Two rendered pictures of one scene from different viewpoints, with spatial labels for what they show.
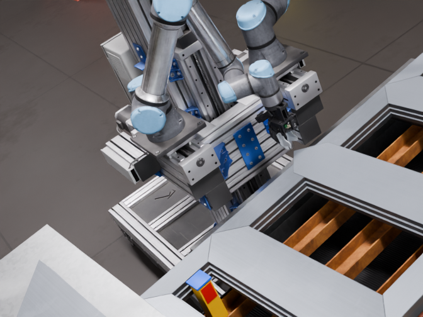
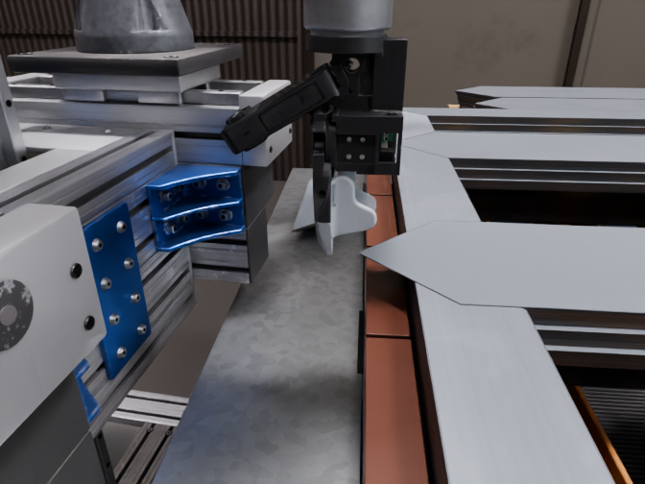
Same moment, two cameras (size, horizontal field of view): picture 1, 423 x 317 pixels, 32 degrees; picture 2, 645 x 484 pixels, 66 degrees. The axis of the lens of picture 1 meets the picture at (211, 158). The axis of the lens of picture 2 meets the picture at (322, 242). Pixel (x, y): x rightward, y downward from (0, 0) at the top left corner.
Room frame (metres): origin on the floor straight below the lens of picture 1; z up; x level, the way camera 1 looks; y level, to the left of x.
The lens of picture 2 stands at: (1.95, 0.13, 1.10)
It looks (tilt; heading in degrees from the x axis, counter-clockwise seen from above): 26 degrees down; 300
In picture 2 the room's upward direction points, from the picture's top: straight up
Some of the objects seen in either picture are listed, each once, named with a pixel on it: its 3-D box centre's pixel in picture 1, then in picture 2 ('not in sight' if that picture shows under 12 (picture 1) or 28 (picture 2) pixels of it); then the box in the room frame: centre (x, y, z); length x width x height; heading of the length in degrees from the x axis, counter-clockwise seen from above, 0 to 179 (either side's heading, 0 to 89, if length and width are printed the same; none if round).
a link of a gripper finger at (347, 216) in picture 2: (285, 142); (346, 219); (2.15, -0.26, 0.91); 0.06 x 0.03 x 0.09; 25
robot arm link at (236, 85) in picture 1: (235, 86); not in sight; (2.19, -0.18, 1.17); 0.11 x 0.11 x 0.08; 80
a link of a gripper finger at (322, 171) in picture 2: (276, 131); (323, 175); (2.17, -0.25, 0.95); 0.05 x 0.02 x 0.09; 115
